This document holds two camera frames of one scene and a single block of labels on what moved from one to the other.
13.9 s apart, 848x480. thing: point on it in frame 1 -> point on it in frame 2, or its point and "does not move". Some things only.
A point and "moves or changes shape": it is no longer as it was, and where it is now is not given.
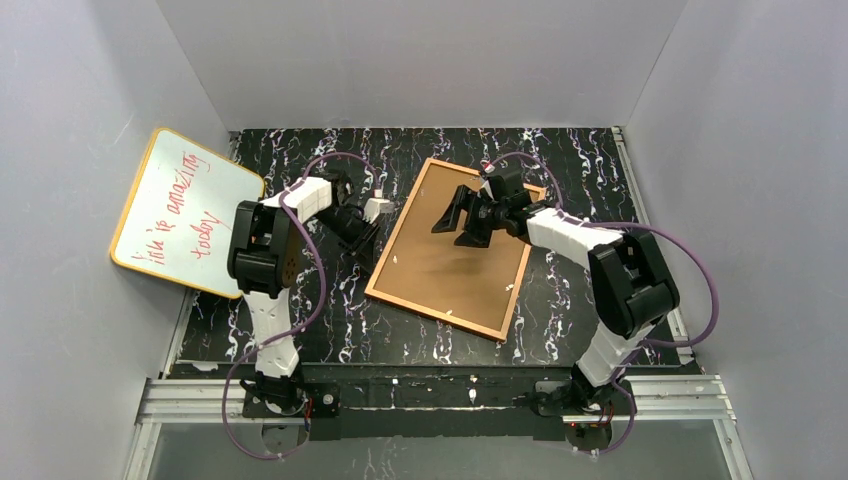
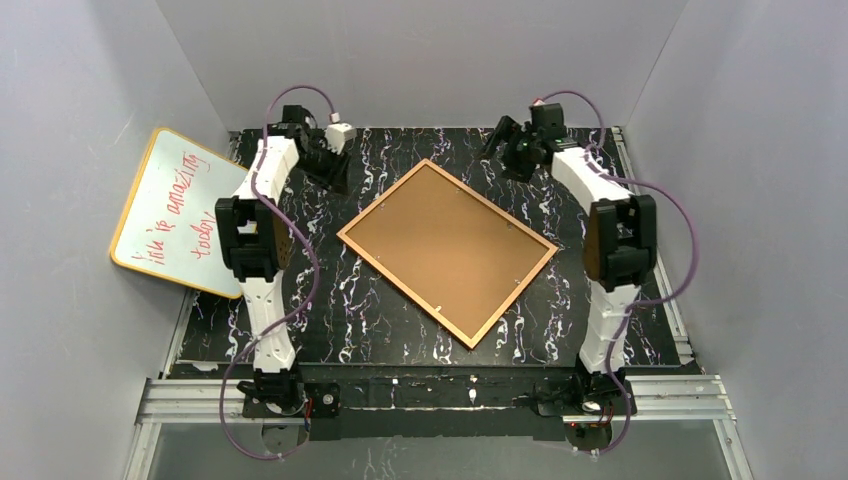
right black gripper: x=475 y=214 -> x=515 y=147
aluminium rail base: x=646 y=398 does not move
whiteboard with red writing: x=178 y=220 does not move
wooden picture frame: x=394 y=236 moves or changes shape
